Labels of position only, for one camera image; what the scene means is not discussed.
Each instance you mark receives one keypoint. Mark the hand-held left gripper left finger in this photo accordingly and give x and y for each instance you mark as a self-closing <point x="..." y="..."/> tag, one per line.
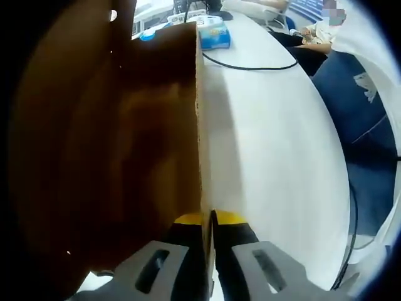
<point x="185" y="251"/>

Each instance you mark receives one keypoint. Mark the white office chair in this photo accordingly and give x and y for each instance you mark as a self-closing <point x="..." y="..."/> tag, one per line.
<point x="277" y="20"/>

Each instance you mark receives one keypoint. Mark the black monitor stand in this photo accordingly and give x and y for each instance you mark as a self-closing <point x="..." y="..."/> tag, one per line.
<point x="225" y="14"/>

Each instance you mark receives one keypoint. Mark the black cloth bundle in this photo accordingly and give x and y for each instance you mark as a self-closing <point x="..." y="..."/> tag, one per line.
<point x="300" y="53"/>

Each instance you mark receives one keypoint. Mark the blue white banner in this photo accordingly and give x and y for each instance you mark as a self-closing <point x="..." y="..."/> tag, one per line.
<point x="307" y="6"/>

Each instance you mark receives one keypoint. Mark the blue wet wipes pack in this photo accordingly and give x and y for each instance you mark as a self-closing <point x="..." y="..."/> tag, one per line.
<point x="216" y="36"/>

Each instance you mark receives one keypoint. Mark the brown cardboard shoe box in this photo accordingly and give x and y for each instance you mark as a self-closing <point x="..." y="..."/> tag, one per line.
<point x="109" y="141"/>

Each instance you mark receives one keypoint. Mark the person's white shirt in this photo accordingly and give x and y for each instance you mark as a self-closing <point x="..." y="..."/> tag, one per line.
<point x="376" y="47"/>

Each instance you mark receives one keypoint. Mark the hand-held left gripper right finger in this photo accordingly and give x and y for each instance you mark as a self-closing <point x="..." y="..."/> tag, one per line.
<point x="232" y="244"/>

